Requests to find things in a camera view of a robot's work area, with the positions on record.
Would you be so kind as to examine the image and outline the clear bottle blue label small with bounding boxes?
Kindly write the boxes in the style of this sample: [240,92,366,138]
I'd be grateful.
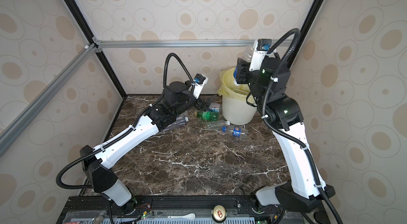
[233,46,254,85]

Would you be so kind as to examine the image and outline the clear Pepsi bottle blue label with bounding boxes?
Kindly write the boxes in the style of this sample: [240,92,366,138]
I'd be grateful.
[222,125,248,139]

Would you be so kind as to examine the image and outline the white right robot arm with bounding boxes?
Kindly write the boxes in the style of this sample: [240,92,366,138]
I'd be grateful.
[233,28,342,224]

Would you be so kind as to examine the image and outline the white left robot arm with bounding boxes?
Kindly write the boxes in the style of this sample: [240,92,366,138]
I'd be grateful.
[56,53,212,207]

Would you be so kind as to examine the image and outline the yellow plastic bin liner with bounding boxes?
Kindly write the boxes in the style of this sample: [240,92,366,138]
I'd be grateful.
[217,68,250,102]

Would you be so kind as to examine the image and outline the green bottle yellow cap upper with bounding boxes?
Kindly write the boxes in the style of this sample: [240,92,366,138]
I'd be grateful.
[195,111,219,122]

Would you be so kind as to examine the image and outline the clear bottle blue cap far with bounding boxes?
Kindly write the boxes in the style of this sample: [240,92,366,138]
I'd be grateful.
[208,103,221,113]

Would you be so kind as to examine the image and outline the white plastic spoon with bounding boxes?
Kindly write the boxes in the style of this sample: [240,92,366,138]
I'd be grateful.
[167,213,196,220]

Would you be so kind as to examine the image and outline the drink can top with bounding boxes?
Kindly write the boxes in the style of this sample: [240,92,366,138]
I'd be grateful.
[212,205,227,224]

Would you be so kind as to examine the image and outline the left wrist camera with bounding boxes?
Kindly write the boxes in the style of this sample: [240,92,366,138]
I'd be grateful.
[192,73,208,99]

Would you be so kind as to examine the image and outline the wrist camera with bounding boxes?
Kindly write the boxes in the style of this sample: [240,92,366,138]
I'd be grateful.
[192,73,208,99]
[249,39,272,72]

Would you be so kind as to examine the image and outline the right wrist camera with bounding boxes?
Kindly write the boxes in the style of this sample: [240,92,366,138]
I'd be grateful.
[249,39,272,72]

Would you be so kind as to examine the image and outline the horizontal aluminium rail back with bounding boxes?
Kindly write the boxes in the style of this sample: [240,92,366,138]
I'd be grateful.
[87,39,255,49]

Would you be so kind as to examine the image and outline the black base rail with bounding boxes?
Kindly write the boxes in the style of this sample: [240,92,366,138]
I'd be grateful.
[57,195,330,224]

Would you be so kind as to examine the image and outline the diagonal aluminium rail left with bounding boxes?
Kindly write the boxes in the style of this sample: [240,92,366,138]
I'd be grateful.
[1,44,96,155]

